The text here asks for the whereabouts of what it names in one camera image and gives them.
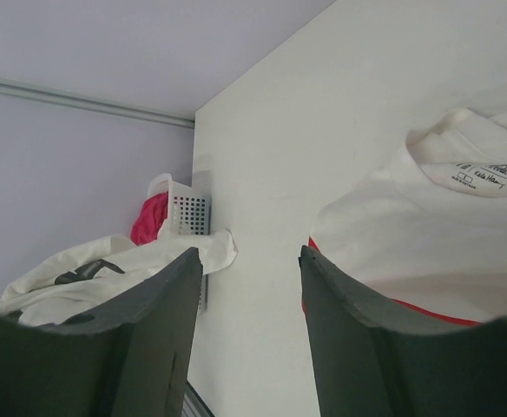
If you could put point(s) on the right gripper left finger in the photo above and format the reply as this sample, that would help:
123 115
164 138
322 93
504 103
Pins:
127 357

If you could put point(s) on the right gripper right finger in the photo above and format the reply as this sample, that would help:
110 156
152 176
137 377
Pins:
375 357

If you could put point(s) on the white red-print t-shirt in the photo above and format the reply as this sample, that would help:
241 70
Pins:
429 229

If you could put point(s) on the white t-shirt pile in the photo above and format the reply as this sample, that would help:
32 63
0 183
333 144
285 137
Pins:
85 276

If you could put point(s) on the pink t-shirt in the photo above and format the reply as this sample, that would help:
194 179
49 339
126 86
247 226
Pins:
153 214

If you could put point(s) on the white plastic laundry basket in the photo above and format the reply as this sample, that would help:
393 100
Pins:
188 210

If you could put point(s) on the left aluminium frame post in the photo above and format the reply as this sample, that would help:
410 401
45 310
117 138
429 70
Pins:
63 98

